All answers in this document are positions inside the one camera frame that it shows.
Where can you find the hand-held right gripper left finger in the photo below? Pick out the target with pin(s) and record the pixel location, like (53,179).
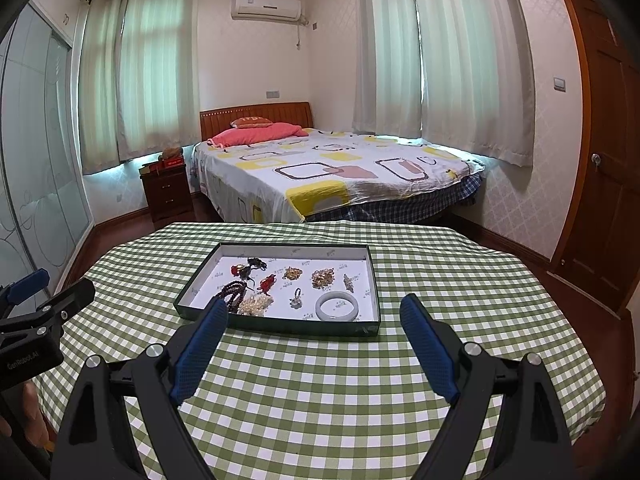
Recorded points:
(200,350)

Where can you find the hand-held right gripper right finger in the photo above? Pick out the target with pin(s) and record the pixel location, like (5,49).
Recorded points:
(430,350)

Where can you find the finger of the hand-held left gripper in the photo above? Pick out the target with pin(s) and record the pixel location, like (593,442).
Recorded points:
(30,280)
(75,294)

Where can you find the white jade bangle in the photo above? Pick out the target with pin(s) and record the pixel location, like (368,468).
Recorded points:
(337,317)

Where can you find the dark green jewelry tray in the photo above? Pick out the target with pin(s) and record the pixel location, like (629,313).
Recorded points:
(330,260)

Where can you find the person's left hand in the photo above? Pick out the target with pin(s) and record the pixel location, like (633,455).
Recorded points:
(40,420)

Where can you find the red bead charm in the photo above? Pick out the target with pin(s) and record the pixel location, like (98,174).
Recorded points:
(236,271)

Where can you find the black tassel ornament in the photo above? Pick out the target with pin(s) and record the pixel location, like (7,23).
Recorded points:
(256,262)

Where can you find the silver rhinestone brooch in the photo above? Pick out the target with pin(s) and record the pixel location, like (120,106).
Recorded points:
(349,282)

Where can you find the silver flower keyring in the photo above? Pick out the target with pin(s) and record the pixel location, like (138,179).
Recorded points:
(296,302)

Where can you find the frosted glass sliding wardrobe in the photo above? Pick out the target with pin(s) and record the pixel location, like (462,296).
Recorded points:
(35,160)

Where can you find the green checkered tablecloth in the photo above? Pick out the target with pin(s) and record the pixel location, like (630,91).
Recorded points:
(325,410)

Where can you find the dark wooden nightstand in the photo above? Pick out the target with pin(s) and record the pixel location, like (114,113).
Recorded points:
(167,195)

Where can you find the blue plaid bed sheet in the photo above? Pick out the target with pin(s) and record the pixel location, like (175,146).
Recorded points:
(400,205)

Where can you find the red box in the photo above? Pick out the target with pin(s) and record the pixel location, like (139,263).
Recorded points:
(171,164)

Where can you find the brown plush toy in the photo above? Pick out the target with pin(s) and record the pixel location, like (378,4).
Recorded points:
(171,153)

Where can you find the white sheer curtain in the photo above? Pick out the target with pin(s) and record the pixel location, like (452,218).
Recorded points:
(475,60)
(100,85)
(160,70)
(385,50)

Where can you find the patterned white bedspread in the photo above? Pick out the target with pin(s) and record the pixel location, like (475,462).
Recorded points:
(325,170)

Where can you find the pink pillow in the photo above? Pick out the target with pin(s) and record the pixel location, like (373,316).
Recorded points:
(250,135)

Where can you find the wooden door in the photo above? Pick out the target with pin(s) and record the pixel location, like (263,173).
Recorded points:
(595,185)

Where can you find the orange cushion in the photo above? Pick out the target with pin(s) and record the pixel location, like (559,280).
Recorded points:
(250,121)

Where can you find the wooden bed headboard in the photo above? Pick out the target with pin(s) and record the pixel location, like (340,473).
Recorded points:
(285,112)

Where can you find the air conditioner pipe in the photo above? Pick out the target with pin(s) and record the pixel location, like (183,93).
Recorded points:
(300,35)

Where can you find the white air conditioner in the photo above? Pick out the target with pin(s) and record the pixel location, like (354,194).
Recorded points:
(267,7)

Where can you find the wall light switch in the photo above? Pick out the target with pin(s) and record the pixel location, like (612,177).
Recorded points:
(559,84)

